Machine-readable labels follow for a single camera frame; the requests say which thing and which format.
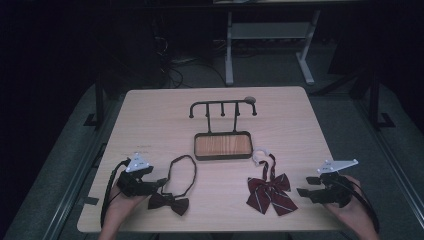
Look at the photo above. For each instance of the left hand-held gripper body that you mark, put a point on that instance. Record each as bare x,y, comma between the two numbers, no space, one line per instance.
133,186

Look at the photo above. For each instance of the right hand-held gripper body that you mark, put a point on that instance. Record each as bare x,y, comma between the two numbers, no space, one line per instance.
333,195

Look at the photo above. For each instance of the black bow tie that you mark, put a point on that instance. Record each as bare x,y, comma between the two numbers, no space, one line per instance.
173,203

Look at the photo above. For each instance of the dark red striped bow tie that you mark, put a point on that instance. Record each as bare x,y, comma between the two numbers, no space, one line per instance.
270,191

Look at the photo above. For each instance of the black hook rack wooden base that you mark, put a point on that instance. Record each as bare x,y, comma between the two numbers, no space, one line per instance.
223,145

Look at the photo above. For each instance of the person's left hand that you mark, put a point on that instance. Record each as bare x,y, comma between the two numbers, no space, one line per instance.
121,206

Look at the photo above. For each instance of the person's right hand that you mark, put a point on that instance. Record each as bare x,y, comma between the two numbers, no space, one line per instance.
356,216

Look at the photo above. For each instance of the black metal stand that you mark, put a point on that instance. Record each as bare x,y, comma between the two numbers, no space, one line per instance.
99,106
375,106

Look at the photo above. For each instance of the small grey round pad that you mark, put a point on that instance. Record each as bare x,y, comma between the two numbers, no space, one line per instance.
250,99

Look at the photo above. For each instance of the metal frame rail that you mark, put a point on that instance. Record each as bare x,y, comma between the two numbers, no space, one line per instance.
71,186
390,153

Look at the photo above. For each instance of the white metal desk frame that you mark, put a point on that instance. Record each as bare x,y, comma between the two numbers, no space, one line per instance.
270,30

